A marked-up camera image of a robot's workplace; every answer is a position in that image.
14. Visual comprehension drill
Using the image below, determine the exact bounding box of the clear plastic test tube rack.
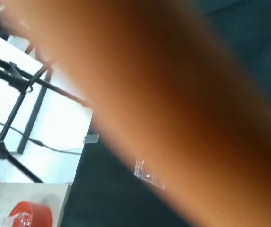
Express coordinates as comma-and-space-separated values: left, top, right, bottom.
134, 159, 166, 190

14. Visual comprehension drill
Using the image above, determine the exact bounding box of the clear cloth clip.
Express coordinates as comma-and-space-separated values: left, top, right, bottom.
83, 133, 100, 144

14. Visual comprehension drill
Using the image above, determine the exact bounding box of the pale side table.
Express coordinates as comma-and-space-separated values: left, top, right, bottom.
0, 182, 72, 227

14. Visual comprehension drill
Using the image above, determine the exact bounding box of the black tripod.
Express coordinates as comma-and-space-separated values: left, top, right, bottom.
0, 51, 91, 184

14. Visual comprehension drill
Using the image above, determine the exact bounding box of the round-bottom glass flask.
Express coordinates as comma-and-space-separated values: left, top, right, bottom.
0, 211, 32, 227

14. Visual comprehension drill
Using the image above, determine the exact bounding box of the thin black cable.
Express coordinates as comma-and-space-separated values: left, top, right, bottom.
0, 114, 83, 156

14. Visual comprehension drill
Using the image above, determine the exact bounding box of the black metal frame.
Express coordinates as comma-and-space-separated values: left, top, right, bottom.
17, 68, 54, 155

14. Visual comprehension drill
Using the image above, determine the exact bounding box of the red ring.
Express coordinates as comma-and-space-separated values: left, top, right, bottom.
8, 201, 53, 227

